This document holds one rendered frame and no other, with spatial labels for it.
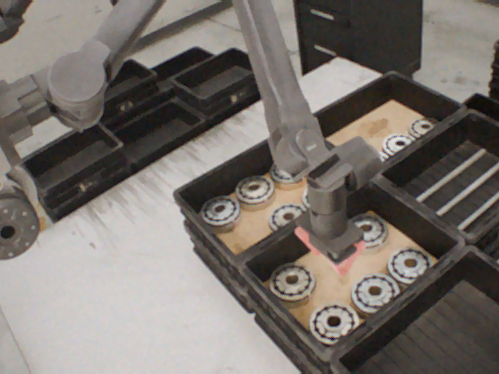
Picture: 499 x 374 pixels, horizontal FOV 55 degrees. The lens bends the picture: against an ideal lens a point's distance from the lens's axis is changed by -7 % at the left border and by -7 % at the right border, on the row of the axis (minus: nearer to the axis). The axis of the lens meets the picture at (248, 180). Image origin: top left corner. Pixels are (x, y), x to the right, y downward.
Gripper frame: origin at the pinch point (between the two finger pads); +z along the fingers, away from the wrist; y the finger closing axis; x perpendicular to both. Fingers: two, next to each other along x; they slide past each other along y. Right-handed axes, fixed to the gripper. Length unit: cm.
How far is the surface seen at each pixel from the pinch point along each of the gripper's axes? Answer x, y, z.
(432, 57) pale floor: -222, 150, 106
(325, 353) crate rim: 8.3, -7.1, 13.2
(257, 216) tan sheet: -7.3, 38.6, 23.0
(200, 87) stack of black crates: -53, 161, 57
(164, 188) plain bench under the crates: 2, 81, 36
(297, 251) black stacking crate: -6.3, 20.5, 20.4
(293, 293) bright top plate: 1.8, 11.6, 20.1
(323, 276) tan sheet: -7.3, 12.6, 23.2
